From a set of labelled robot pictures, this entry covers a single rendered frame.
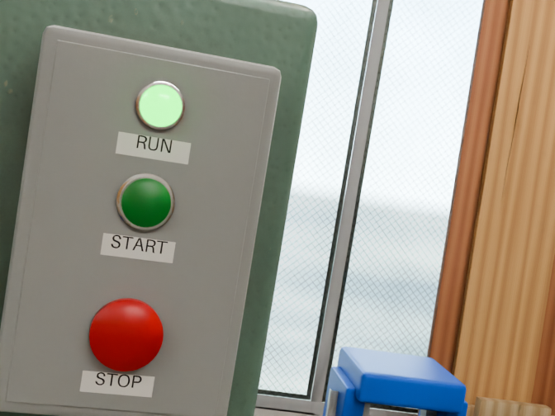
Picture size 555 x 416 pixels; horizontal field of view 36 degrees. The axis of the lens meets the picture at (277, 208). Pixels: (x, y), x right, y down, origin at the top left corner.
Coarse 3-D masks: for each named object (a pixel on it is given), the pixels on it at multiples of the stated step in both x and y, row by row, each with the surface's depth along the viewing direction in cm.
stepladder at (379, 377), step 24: (360, 360) 126; (384, 360) 128; (408, 360) 131; (432, 360) 134; (336, 384) 127; (360, 384) 119; (384, 384) 119; (408, 384) 120; (432, 384) 120; (456, 384) 121; (336, 408) 125; (360, 408) 121; (432, 408) 121; (456, 408) 121
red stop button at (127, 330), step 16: (112, 304) 34; (128, 304) 34; (144, 304) 35; (96, 320) 34; (112, 320) 34; (128, 320) 34; (144, 320) 34; (96, 336) 34; (112, 336) 34; (128, 336) 34; (144, 336) 34; (160, 336) 35; (96, 352) 34; (112, 352) 34; (128, 352) 34; (144, 352) 35; (112, 368) 35; (128, 368) 35
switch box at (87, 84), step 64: (64, 64) 34; (128, 64) 34; (192, 64) 35; (256, 64) 36; (64, 128) 34; (128, 128) 34; (192, 128) 35; (256, 128) 36; (64, 192) 34; (192, 192) 35; (256, 192) 36; (64, 256) 34; (192, 256) 36; (64, 320) 35; (192, 320) 36; (0, 384) 34; (64, 384) 35; (192, 384) 36
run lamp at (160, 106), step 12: (156, 84) 34; (168, 84) 34; (144, 96) 34; (156, 96) 34; (168, 96) 34; (180, 96) 35; (144, 108) 34; (156, 108) 34; (168, 108) 34; (180, 108) 34; (144, 120) 34; (156, 120) 34; (168, 120) 34; (180, 120) 35
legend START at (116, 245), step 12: (108, 240) 35; (120, 240) 35; (132, 240) 35; (144, 240) 35; (156, 240) 35; (108, 252) 35; (120, 252) 35; (132, 252) 35; (144, 252) 35; (156, 252) 35; (168, 252) 35
